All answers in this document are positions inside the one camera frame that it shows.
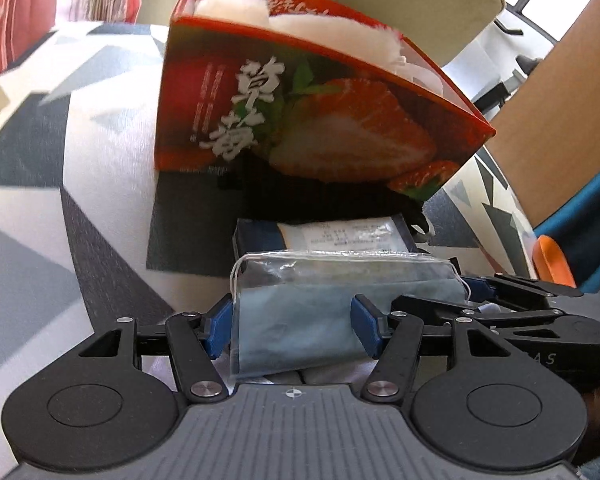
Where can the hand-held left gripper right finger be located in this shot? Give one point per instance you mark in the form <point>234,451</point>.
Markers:
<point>365,325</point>

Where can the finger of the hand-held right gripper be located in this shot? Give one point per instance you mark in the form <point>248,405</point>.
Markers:
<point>430,305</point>
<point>525,290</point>

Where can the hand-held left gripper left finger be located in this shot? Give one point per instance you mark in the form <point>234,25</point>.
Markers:
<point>220,325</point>

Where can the blue face mask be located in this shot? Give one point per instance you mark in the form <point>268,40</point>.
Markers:
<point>300,310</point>

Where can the red strawberry print box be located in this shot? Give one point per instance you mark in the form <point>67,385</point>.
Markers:
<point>330,125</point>

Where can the white plush toy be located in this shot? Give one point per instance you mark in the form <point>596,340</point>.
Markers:
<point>300,25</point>

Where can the dark blue packet white label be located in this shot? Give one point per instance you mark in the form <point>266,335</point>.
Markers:
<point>260,237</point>

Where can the wooden door panel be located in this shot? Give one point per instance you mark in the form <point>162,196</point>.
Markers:
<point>570,110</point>

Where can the geometric patterned tablecloth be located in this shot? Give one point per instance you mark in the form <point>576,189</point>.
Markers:
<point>55,185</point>

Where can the exercise bike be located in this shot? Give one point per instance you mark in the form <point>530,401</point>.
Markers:
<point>527,62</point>

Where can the red striped cushion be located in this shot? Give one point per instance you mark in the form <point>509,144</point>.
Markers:
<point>30,0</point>

